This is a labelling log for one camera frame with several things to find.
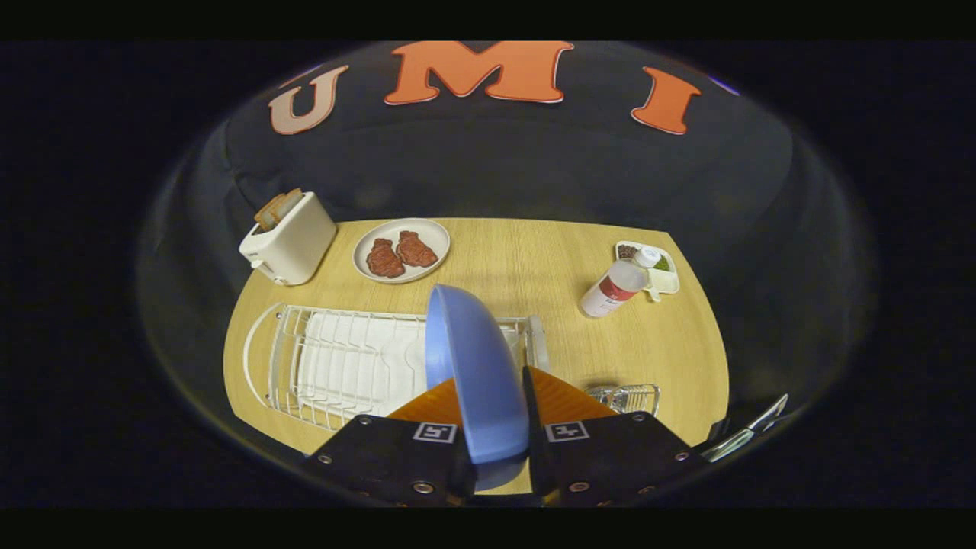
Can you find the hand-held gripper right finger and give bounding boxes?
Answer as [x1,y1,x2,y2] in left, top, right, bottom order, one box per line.
[522,366,710,508]

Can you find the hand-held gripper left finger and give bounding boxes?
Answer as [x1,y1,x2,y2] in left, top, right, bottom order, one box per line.
[305,379,477,508]

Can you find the metal wire basket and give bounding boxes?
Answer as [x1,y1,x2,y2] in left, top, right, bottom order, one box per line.
[586,384,661,417]

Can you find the white wire dish rack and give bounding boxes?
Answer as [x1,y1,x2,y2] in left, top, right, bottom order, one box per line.
[242,303,550,432]

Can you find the blue plate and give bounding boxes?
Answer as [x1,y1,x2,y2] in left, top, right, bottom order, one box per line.
[425,284,531,493]

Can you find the beige round plate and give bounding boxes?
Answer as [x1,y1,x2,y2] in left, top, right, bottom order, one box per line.
[352,218,451,284]

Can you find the clear bottle with red label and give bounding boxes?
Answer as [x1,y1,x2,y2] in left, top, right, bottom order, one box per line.
[579,246,662,318]

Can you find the white divided tray with beans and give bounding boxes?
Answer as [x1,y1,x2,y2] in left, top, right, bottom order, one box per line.
[615,241,680,302]

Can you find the red meat piece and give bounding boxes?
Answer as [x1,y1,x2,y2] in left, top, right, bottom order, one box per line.
[396,230,439,268]
[366,238,406,278]

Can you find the white toaster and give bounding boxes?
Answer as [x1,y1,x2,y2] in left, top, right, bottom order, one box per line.
[239,191,337,287]

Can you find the toast slices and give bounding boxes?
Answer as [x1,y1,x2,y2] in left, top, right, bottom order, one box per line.
[254,188,303,232]

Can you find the black backdrop cloth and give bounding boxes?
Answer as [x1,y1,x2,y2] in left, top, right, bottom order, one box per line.
[137,42,878,428]

